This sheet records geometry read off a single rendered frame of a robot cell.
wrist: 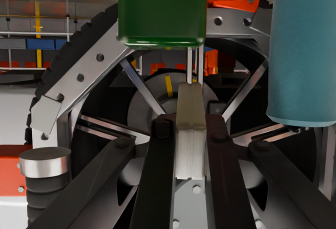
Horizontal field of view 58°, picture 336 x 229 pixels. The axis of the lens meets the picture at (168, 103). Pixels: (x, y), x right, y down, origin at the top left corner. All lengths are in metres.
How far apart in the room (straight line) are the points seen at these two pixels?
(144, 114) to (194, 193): 0.68
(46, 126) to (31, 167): 0.23
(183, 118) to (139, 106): 0.86
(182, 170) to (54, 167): 0.15
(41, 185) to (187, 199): 0.16
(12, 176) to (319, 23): 0.49
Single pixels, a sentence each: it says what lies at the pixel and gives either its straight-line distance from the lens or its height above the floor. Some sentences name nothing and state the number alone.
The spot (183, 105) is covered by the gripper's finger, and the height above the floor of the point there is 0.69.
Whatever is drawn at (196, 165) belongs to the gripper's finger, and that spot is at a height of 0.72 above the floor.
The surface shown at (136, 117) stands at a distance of 1.02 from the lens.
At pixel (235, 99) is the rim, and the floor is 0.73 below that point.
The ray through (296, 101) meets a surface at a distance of 0.39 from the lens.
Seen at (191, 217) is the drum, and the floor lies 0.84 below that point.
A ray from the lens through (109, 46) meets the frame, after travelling 0.48.
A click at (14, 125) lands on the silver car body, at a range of 1.01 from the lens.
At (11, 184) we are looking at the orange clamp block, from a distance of 0.57.
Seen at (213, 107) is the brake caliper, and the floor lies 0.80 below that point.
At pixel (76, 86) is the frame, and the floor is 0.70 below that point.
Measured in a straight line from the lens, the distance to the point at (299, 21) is 0.39.
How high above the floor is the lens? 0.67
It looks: 7 degrees up
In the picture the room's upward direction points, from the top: 179 degrees counter-clockwise
